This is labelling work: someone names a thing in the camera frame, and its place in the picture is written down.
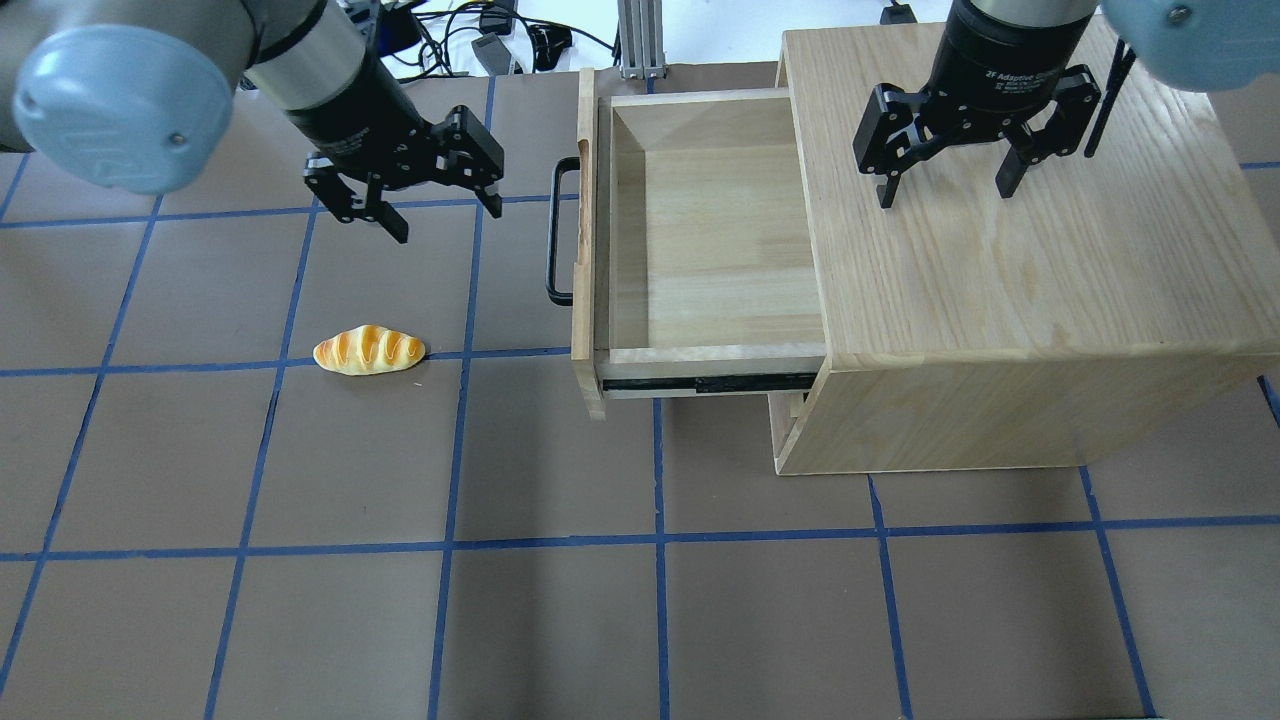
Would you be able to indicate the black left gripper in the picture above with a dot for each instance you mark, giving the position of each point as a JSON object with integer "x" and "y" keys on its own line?
{"x": 352, "y": 118}

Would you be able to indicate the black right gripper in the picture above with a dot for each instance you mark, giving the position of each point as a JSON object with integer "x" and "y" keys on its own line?
{"x": 985, "y": 62}

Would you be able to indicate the wooden drawer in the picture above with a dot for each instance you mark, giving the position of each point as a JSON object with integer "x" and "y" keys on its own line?
{"x": 694, "y": 273}

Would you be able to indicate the black drawer handle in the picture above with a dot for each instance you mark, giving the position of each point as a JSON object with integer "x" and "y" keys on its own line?
{"x": 558, "y": 297}

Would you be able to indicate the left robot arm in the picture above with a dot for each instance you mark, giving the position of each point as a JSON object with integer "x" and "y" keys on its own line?
{"x": 136, "y": 95}

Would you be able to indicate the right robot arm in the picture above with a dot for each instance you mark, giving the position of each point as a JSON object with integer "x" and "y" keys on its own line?
{"x": 1198, "y": 46}

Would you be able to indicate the wooden drawer cabinet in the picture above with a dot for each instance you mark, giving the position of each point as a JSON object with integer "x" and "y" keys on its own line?
{"x": 967, "y": 331}

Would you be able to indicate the black power adapter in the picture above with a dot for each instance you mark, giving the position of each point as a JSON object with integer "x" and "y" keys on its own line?
{"x": 494, "y": 57}

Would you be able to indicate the toy bread loaf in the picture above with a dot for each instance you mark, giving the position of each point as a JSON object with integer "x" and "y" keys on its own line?
{"x": 369, "y": 350}

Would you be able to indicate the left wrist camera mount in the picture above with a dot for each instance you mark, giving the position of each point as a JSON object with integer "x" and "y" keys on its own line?
{"x": 389, "y": 27}

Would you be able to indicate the aluminium frame post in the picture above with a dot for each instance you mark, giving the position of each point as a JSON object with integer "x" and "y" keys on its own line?
{"x": 640, "y": 47}

